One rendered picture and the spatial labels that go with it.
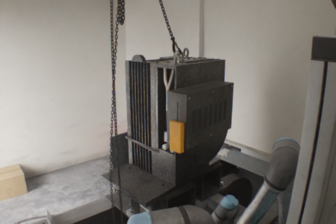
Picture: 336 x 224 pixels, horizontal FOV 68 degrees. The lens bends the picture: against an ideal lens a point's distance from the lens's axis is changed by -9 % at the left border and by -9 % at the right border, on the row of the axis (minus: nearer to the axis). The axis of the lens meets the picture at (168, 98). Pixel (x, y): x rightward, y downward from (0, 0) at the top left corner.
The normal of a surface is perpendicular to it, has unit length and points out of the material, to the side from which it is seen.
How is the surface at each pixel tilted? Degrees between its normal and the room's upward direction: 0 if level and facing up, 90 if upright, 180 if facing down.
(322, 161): 90
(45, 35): 90
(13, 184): 90
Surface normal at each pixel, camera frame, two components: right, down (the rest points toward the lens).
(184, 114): -0.68, 0.17
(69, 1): 0.64, 0.18
